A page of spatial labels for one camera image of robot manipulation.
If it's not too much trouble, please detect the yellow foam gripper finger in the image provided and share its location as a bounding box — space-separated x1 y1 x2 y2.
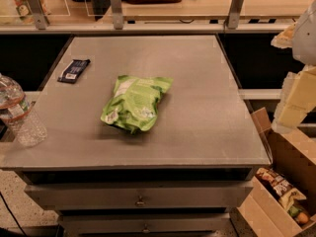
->
272 65 316 134
271 23 296 48

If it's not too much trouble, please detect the clear plastic water bottle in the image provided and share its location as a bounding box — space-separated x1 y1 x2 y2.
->
0 74 47 147

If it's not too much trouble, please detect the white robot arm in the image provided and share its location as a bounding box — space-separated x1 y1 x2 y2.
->
271 0 316 134

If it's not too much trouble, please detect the brown snack packet in box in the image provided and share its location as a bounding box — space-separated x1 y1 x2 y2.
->
256 168 306 217

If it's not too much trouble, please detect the brown cardboard box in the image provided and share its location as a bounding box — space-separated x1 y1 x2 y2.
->
238 108 316 237

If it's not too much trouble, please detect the orange fruit in box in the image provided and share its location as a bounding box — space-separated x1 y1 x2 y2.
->
295 212 309 225

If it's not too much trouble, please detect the grey metal drawer cabinet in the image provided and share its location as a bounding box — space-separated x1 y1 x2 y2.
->
1 35 269 237

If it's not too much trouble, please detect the green snack bag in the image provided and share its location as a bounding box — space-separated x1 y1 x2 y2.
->
101 75 173 134

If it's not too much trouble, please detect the upper drawer knob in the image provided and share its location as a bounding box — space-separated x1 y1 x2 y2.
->
135 196 146 207

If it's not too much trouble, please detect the drawer knob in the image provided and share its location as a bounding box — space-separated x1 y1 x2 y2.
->
142 224 150 234
135 196 146 207

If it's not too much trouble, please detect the lower drawer knob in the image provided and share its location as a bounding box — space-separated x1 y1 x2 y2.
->
142 224 150 234

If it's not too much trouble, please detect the dark blue chocolate bar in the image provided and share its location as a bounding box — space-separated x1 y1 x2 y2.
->
57 59 91 84

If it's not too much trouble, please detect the right metal bracket post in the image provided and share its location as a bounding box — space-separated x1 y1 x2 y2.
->
225 0 244 29

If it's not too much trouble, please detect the metal bracket post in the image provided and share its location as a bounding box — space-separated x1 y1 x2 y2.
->
27 0 49 30
225 0 244 29
110 0 124 30

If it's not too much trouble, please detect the middle metal bracket post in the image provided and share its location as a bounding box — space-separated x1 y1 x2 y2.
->
110 0 124 30

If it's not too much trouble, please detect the left metal bracket post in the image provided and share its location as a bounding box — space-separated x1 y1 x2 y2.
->
27 0 49 30

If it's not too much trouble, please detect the black floor cable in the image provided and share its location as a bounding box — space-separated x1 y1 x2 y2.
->
0 191 29 237

